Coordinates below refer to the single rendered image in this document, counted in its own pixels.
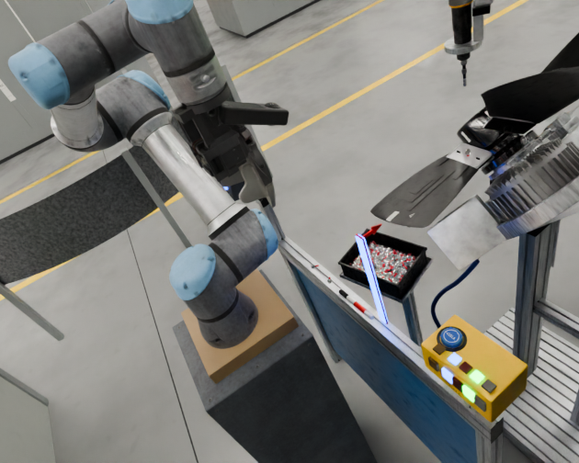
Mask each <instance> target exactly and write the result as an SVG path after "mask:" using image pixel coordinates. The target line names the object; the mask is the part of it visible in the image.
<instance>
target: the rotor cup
mask: <svg viewBox="0 0 579 463"><path fill-rule="evenodd" d="M486 111H487V109H486V107H484V108H483V109H482V110H480V111H479V112H478V113H477V114H475V115H474V116H473V117H472V118H471V119H469V120H468V121H467V122H466V123H465V124H464V125H463V126H462V127H461V128H460V129H459V130H458V131H457V136H458V137H459V138H460V139H461V141H462V142H463V143H466V144H469V145H471V146H474V147H477V148H480V149H484V150H486V151H489V152H491V153H492V156H493V157H494V158H493V159H492V160H490V161H489V162H488V163H487V164H486V165H485V166H484V167H483V168H482V169H481V171H482V172H483V173H484V174H485V175H488V174H489V173H491V172H492V171H493V170H494V169H495V168H497V167H498V166H499V165H501V164H502V163H504V162H505V161H506V160H508V159H509V158H510V157H512V156H513V155H514V154H516V153H517V152H519V151H520V150H521V149H523V148H524V147H525V146H526V145H528V144H529V143H530V142H532V141H533V140H534V139H535V138H537V137H538V133H537V132H536V131H534V130H531V131H529V132H528V133H527V134H525V135H520V134H518V133H513V132H511V133H504V132H503V131H500V130H489V129H484V128H483V127H484V125H485V123H486V122H487V121H488V120H489V119H490V118H489V117H488V116H487V114H486V113H485V112H486ZM462 132H463V133H464V134H465V135H466V136H467V137H468V138H469V139H470V140H471V141H470V142H468V141H467V140H466V139H465V137H464V136H463V135H462V134H461V133H462Z"/></svg>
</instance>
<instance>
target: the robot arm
mask: <svg viewBox="0 0 579 463"><path fill-rule="evenodd" d="M148 53H153V55H154V57H155V59H156V60H157V61H158V63H159V65H160V67H161V69H162V71H163V73H164V74H165V77H166V79H167V81H168V83H169V84H170V86H171V88H172V89H173V91H174V93H175V95H176V98H177V100H178V101H179V102H181V103H182V104H181V105H179V106H177V107H175V108H173V109H171V111H172V112H173V114H174V116H175V118H176V120H177V122H178V124H179V126H180V128H181V129H182V131H183V132H184V134H185V136H186V137H187V142H185V141H184V139H183V138H182V137H181V136H180V134H179V133H178V132H177V131H176V129H175V128H174V127H173V126H172V124H171V121H172V114H171V113H170V112H169V109H170V107H171V104H170V101H169V99H168V97H167V95H166V94H165V92H164V90H163V89H162V88H161V86H160V85H159V84H157V83H156V82H155V81H154V79H153V78H152V77H151V76H149V75H148V74H146V73H144V72H142V71H138V70H132V71H129V72H127V73H125V74H122V75H119V76H118V77H117V78H116V79H115V80H113V81H111V82H110V83H108V84H106V85H104V86H102V87H100V88H99V89H97V90H96V84H97V83H98V82H100V81H102V80H103V79H105V78H107V77H108V76H110V75H112V74H113V73H115V72H117V71H119V70H120V69H122V68H124V67H125V66H127V65H129V64H131V63H132V62H135V61H136V60H138V59H140V58H141V57H142V56H144V55H146V54H148ZM8 66H9V68H10V70H11V72H12V73H13V75H14V76H15V77H16V79H17V80H18V81H19V82H20V84H21V85H22V86H23V87H24V89H25V90H26V91H27V92H28V94H29V95H30V96H31V97H32V98H33V100H34V101H35V102H36V103H37V104H38V105H39V106H40V107H42V108H44V109H49V110H50V112H51V114H52V117H51V128H52V131H53V133H54V135H55V137H56V138H57V139H58V141H59V142H60V143H61V144H63V145H64V146H65V147H67V148H69V149H71V150H74V151H78V152H97V151H102V150H105V149H107V148H109V147H112V146H114V145H115V144H117V143H119V142H120V141H122V140H124V139H127V140H128V141H129V142H130V143H131V144H132V145H135V146H142V147H143V149H144V150H145V151H146V152H147V153H148V154H149V155H150V156H151V157H152V159H153V160H154V161H155V163H156V164H157V165H158V166H159V167H160V169H161V170H162V171H163V172H164V173H165V175H166V176H167V177H168V178H169V180H170V181H171V182H172V183H173V184H174V186H175V187H176V188H177V189H178V191H179V192H180V193H181V194H182V195H183V197H184V198H185V199H186V200H187V202H188V203H189V204H190V205H191V206H192V208H193V209H194V210H195V211H196V212H197V213H198V214H199V216H200V217H201V218H202V219H203V220H204V221H205V223H206V224H207V225H208V236H209V237H210V239H211V240H212V242H211V243H210V244H209V245H206V244H196V245H195V246H194V247H193V246H190V247H188V248H187V249H186V250H185V251H183V252H182V253H181V254H180V255H179V256H178V257H177V258H176V260H175V262H174V263H173V264H172V266H171V271H170V274H169V279H170V283H171V285H172V287H173V288H174V290H175V291H176V294H177V296H178V297H179V298H181V299H182V300H183V301H184V302H185V303H186V305H187V306H188V307H189V309H190V310H191V311H192V312H193V314H194V315H195V316H196V317H197V319H198V322H199V328H200V332H201V335H202V337H203V338H204V339H205V341H206V342H207V343H208V344H209V345H210V346H212V347H214V348H219V349H226V348H230V347H234V346H236V345H238V344H240V343H241V342H243V341H244V340H245V339H246V338H247V337H248V336H249V335H250V334H251V333H252V332H253V330H254V329H255V327H256V324H257V321H258V309H257V307H256V305H255V304H254V302H253V301H252V300H251V299H250V298H249V297H248V296H246V295H245V294H244V293H242V292H241V291H239V290H238V289H237V288H236V286H237V285H238V284H239V283H240V282H242V281H243V280H244V279H245V278H246V277H248V276H249V275H250V274H251V273H252V272H253V271H254V270H256V269H257V268H258V267H259V266H260V265H262V264H263V263H264V262H265V261H267V260H268V258H269V256H271V255H272V254H273V253H275V252H276V250H277V249H278V237H277V235H276V232H275V230H274V228H273V226H272V224H271V223H270V221H269V220H268V218H267V217H266V216H265V215H264V214H263V213H262V212H261V211H260V210H259V209H249V208H248V207H247V206H246V205H242V204H237V203H235V202H234V200H233V199H232V198H231V197H230V195H229V194H228V193H227V192H226V190H225V189H224V188H223V187H222V186H224V187H227V186H232V185H235V184H238V183H241V182H243V181H244V187H243V188H242V190H241V192H240V193H239V199H240V200H241V201H242V202H243V203H245V204H247V203H250V202H253V201H256V200H258V199H260V198H267V201H268V202H269V204H270V206H271V208H274V207H275V206H276V193H275V188H274V184H273V179H272V177H271V174H270V172H269V169H268V167H267V163H266V161H265V159H264V157H263V155H262V154H261V152H260V151H259V150H258V147H257V144H256V142H255V139H254V137H253V135H252V133H251V132H250V130H249V129H248V128H247V127H246V126H245V125H268V126H276V125H279V126H285V125H287V123H288V118H289V111H288V110H287V109H285V108H283V107H280V106H279V105H278V104H276V103H273V102H269V103H266V104H261V103H244V102H226V100H227V99H228V98H229V96H230V94H231V91H230V88H229V86H228V85H227V83H226V77H225V75H224V73H223V70H222V68H221V65H220V63H219V61H218V58H217V56H216V54H215V51H214V49H213V48H212V45H211V43H210V39H209V37H208V35H207V33H206V30H205V28H204V27H203V24H202V22H201V20H200V18H199V14H198V12H197V9H196V8H195V6H194V3H193V0H112V1H110V2H109V4H108V5H107V6H105V7H103V8H101V9H99V10H97V11H96V12H95V13H93V14H91V15H89V16H87V17H84V18H82V19H80V20H78V21H76V22H75V23H73V24H72V25H70V26H68V27H66V28H63V29H61V30H59V31H57V32H55V33H53V34H51V35H50V36H48V37H46V38H44V39H43V40H40V41H38V42H33V43H30V44H29V45H27V46H26V48H25V49H24V50H22V51H20V52H18V53H16V54H15V55H13V56H11V57H10V58H9V60H8ZM220 181H221V184H220V183H219V182H220Z"/></svg>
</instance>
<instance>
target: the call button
mask: <svg viewBox="0 0 579 463"><path fill-rule="evenodd" d="M462 336H463V335H462V334H461V332H460V331H459V330H458V329H455V328H452V327H449V328H447V329H445V330H443V331H442V333H441V335H440V338H441V342H442V344H443V345H444V346H446V347H449V348H456V347H458V346H460V345H461V344H462V341H463V338H462Z"/></svg>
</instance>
